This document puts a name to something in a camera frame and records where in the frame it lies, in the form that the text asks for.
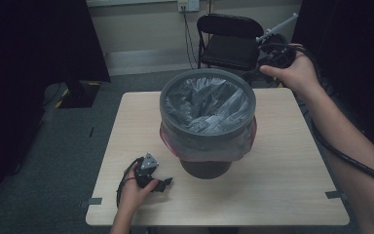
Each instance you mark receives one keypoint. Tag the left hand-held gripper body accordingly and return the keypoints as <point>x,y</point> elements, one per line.
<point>146,169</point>

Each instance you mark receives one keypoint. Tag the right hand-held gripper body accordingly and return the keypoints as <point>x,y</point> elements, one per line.
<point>277,50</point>

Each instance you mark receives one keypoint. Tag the dark grey trash bin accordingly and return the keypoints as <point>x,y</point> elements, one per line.
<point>206,169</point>

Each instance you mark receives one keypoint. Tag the grey and pink garbage bag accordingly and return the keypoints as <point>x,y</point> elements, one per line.
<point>207,107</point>

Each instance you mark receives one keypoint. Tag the person's left hand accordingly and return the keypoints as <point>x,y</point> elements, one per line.
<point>134,196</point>

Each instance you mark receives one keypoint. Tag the person's right hand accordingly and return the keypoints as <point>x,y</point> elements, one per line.
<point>300,73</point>

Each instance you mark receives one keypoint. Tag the black folding chair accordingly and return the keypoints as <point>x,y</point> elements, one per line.
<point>230,45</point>

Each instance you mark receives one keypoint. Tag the grey tape strip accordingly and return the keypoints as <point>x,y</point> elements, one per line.
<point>333,194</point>
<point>94,201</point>

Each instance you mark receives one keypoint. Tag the black floor tape mark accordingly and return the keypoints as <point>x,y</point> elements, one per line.
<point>91,132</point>

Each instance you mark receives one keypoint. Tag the narrow black curtain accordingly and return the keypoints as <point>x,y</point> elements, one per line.
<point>354,48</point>

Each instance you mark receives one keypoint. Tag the black stand base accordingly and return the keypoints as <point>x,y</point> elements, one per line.
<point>78,96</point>

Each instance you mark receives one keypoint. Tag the wide black curtain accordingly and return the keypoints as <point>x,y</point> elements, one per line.
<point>29,65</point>

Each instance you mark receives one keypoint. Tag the white wall outlet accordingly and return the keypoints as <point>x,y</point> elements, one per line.
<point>188,5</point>

